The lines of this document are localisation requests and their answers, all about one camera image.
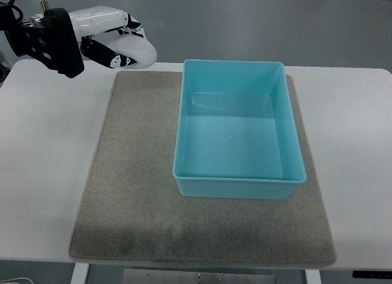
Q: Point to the white table leg right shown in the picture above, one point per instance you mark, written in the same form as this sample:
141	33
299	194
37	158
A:
313	276

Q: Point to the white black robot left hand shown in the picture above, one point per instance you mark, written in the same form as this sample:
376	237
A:
88	23

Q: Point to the grey felt mat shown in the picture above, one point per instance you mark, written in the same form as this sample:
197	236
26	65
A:
132	212

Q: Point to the black table control panel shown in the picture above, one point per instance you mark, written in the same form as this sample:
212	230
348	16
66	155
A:
384	275

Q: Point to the white bunny toy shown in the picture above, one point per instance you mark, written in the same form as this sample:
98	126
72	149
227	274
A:
132	52

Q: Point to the white table leg left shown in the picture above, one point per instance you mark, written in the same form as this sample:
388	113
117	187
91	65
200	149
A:
80	273

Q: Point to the white table leg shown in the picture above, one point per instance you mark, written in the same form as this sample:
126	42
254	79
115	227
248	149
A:
80	273
313	276

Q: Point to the metal table base plate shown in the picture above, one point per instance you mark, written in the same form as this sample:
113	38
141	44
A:
157	276

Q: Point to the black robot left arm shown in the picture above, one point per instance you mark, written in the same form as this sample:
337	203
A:
48	37

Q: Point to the blue plastic box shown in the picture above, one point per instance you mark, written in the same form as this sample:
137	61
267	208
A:
237	135

